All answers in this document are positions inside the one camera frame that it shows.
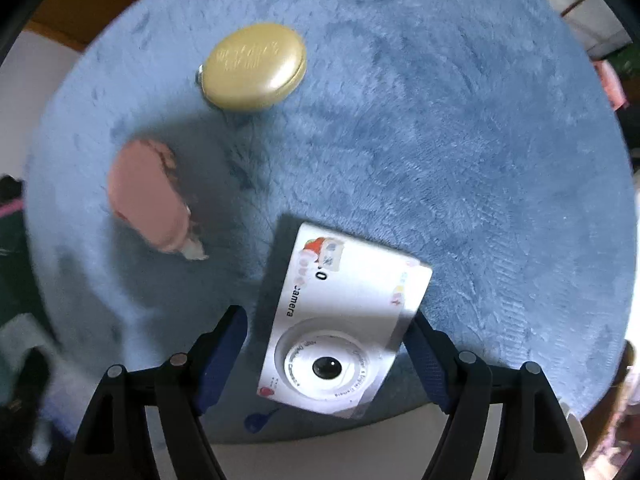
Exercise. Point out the pink plastic stool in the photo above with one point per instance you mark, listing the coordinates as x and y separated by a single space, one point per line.
614 85

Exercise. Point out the dark blue mat tag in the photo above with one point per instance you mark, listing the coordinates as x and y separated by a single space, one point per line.
257 421

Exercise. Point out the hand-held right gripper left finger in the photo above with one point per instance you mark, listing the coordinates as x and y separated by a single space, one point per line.
220 355

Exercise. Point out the green chalkboard with pink frame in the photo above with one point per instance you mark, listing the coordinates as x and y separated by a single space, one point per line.
12 260

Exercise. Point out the blue fluffy mat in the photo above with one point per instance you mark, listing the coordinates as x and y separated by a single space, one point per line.
450 160

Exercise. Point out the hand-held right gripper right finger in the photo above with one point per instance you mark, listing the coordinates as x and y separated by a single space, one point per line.
425 360

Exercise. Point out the gold round tin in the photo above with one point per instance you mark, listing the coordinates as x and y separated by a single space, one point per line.
255 65

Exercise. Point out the white toy camera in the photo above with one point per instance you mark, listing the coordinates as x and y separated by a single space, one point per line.
350 310

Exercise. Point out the pink round case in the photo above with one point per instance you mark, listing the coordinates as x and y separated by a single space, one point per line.
145 190

